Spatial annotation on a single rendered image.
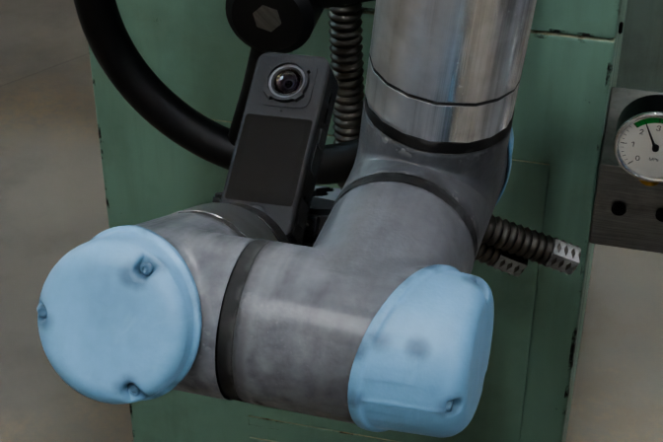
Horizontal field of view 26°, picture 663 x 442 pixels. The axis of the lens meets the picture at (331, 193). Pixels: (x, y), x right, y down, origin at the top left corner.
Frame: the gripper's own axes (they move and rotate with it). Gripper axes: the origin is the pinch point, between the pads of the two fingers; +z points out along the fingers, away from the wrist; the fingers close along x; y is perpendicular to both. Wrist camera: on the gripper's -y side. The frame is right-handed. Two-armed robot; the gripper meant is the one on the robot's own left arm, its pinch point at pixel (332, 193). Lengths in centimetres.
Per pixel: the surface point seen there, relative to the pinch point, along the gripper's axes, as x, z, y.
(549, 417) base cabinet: 12.3, 40.9, 23.7
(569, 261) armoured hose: 14.2, 19.8, 5.3
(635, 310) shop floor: 16, 104, 24
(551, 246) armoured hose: 12.7, 19.1, 4.2
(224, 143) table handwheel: -9.5, 4.2, -1.8
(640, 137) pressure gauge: 18.3, 18.4, -5.2
